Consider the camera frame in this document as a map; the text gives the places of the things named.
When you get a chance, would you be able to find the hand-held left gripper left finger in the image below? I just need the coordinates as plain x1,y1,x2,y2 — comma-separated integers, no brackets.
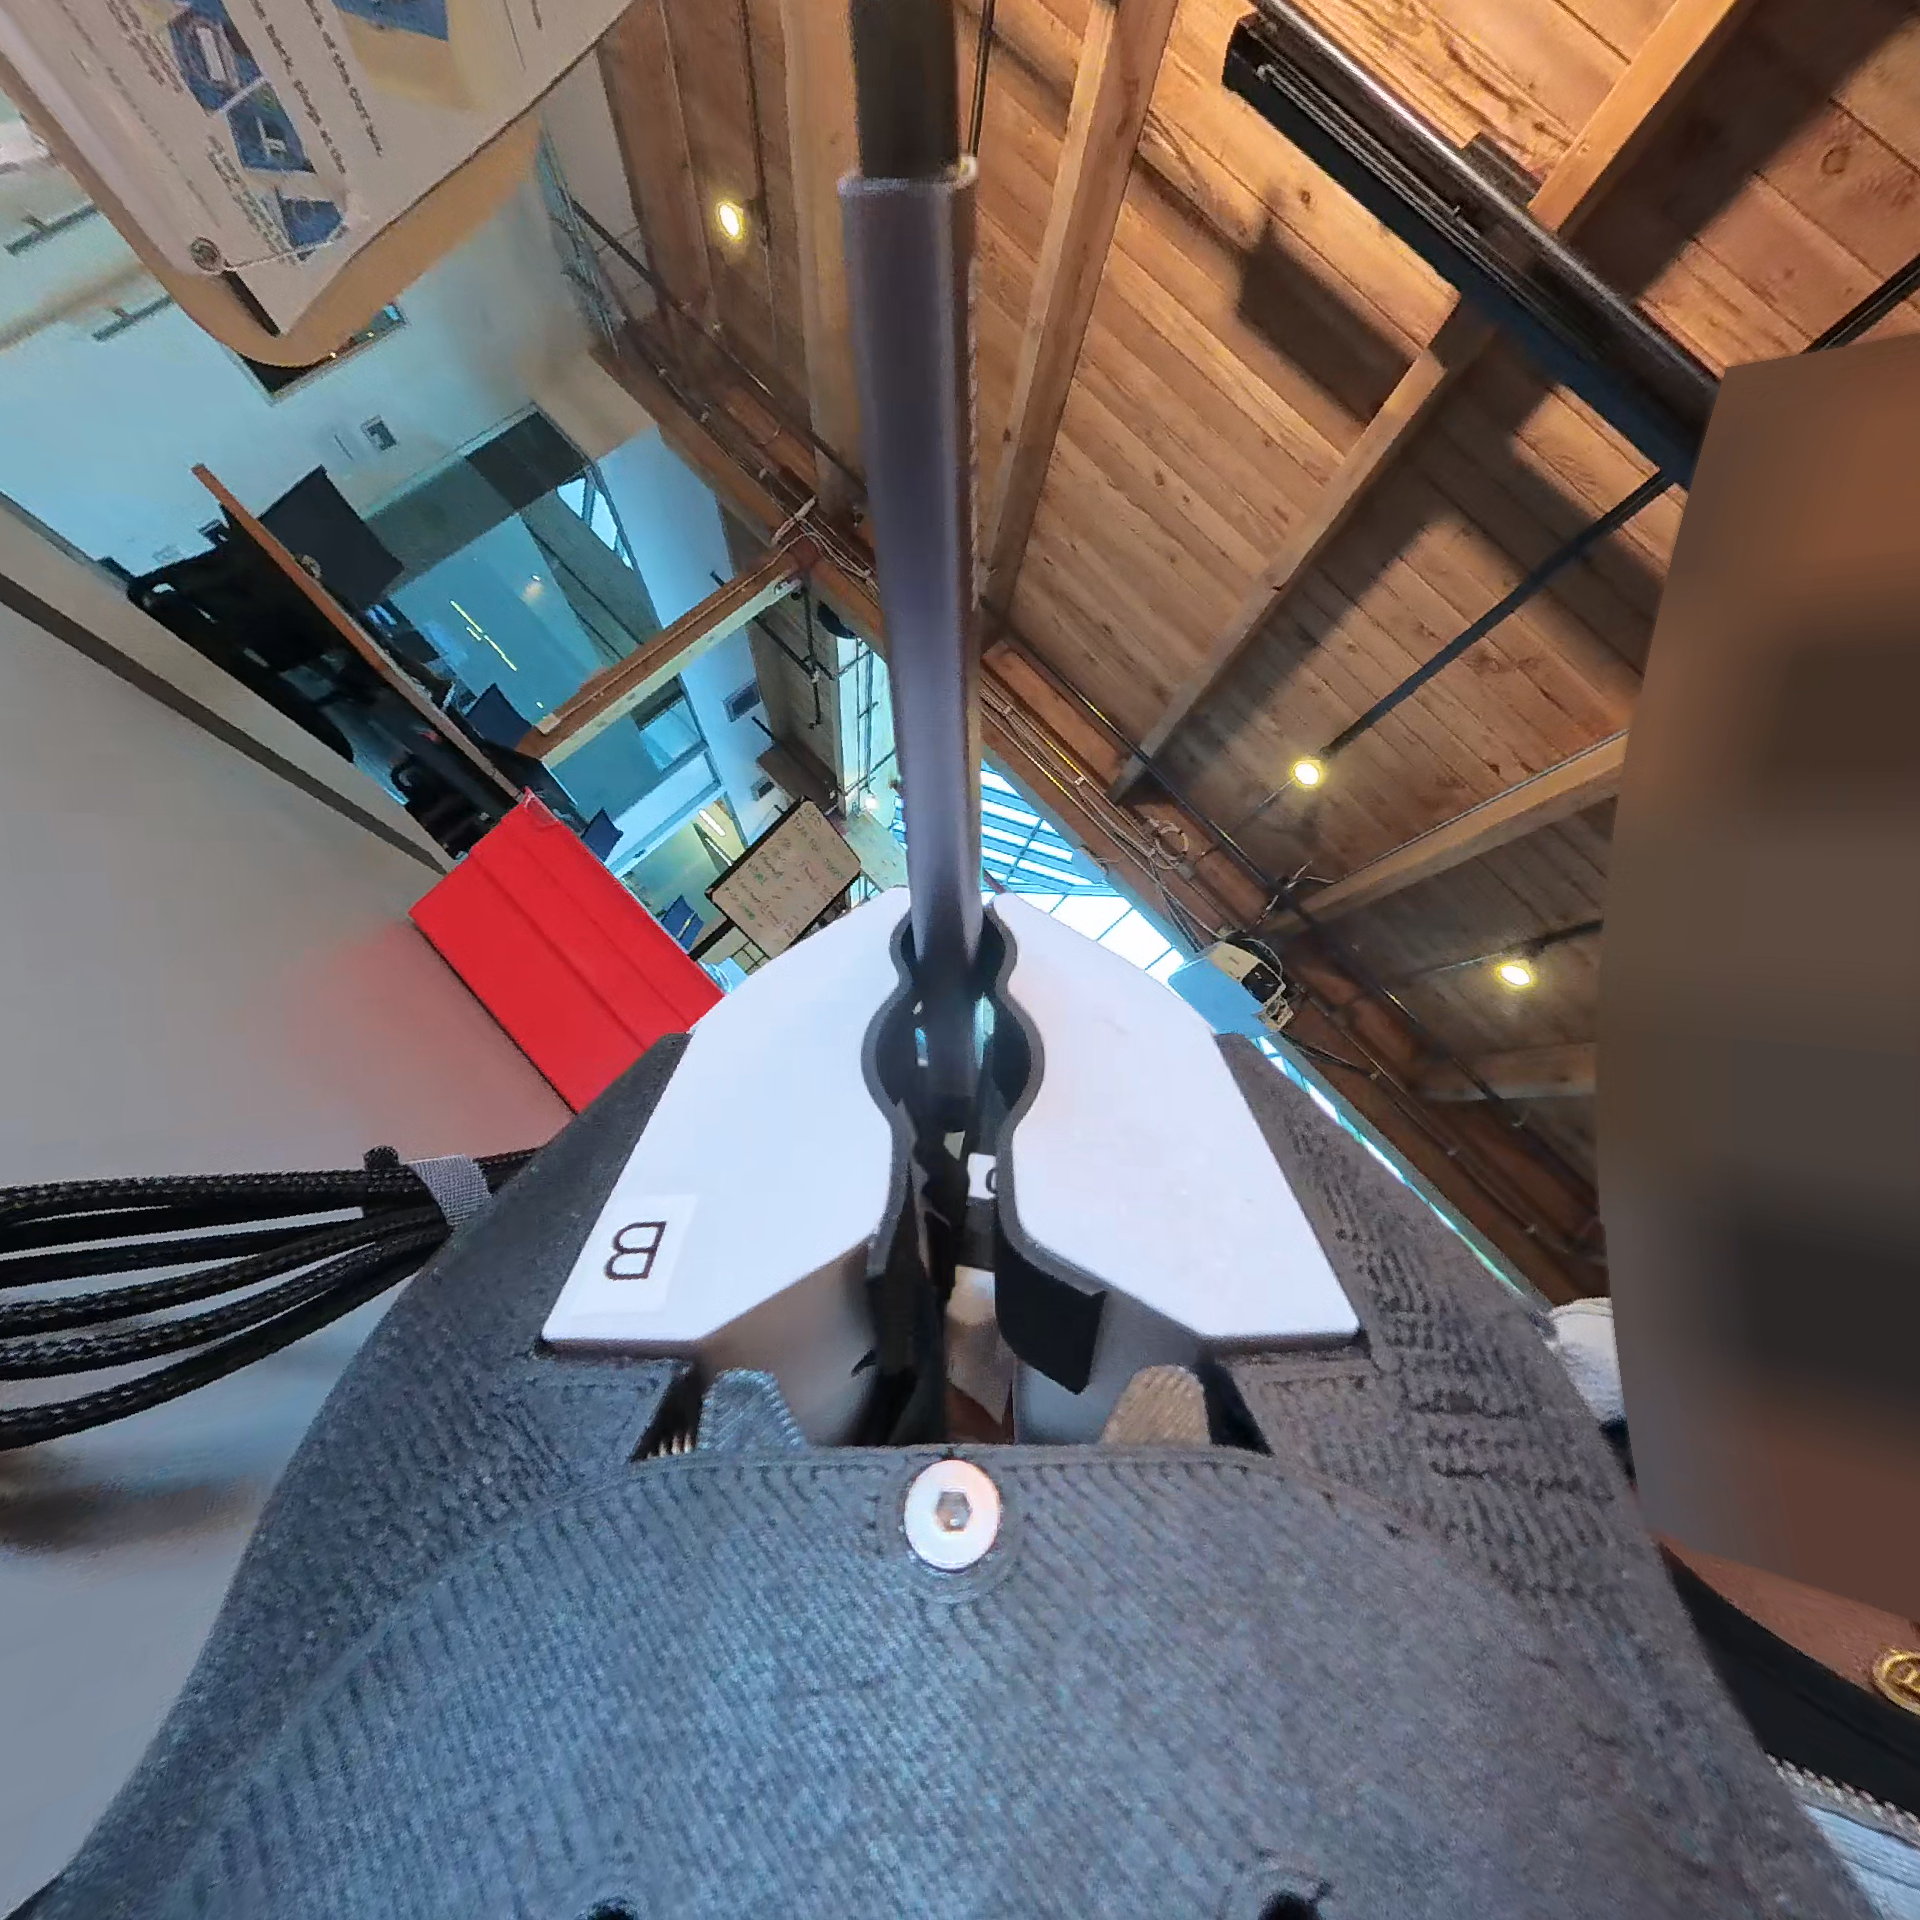
539,888,920,1447

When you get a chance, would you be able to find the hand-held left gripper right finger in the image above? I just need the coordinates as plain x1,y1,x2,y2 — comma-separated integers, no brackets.
984,894,1359,1447

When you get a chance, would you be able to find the red plastic bin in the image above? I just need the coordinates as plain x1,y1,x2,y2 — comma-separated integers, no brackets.
406,803,724,1111

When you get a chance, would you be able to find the braided usb-c cable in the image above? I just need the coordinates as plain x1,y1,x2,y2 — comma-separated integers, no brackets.
0,1151,539,1451

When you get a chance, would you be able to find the slim grey usb hub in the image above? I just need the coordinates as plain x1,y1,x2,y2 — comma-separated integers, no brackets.
841,164,984,1117

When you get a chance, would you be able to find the ceiling projector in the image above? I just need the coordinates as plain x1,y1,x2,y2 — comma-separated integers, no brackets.
1202,930,1300,1036

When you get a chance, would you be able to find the whiteboard on stand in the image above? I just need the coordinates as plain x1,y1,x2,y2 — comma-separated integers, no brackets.
709,797,861,961

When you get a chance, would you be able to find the background desk with chairs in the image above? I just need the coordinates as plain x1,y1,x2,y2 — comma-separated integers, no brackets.
130,467,512,850

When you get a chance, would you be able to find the black ceiling track light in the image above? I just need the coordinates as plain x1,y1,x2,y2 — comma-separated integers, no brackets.
1224,11,1721,482

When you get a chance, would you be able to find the instruction sign board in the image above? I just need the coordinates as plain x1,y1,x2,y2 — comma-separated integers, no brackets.
0,0,638,371

